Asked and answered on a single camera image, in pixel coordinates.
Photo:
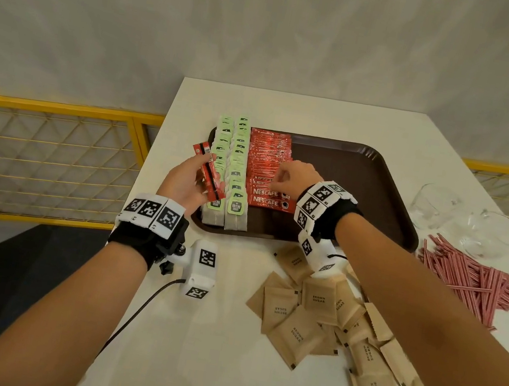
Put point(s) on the person's left hand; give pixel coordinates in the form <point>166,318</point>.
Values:
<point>183,183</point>

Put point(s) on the person's right hand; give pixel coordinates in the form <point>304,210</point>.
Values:
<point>298,180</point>

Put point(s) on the row of red Nescafe sachets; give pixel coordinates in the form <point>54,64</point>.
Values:
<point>265,158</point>

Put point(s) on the neat rows of tea bags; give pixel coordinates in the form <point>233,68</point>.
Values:
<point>235,163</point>

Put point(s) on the brown plastic tray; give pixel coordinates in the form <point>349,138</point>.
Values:
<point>356,193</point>

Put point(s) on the pile of brown sugar packets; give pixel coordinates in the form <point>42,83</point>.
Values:
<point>298,339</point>

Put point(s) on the clear glass cups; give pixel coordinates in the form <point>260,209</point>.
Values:
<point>482,228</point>

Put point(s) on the pile of pink stirrer sticks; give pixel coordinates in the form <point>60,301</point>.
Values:
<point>474,276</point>

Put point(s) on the person's right forearm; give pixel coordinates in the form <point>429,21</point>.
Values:
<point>434,337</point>

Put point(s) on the person's left forearm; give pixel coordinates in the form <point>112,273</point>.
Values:
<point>58,318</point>

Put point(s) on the right wristband with marker tiles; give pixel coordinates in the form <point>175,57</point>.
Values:
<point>323,202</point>

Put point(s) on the wristband with marker tiles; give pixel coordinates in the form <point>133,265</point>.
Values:
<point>323,202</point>
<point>153,215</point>

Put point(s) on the left wristband with marker tiles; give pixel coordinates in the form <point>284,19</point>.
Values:
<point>153,215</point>

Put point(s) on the marker cube on right wrist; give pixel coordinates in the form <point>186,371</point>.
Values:
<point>319,257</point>

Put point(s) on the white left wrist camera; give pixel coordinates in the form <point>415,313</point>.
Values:
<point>200,269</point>

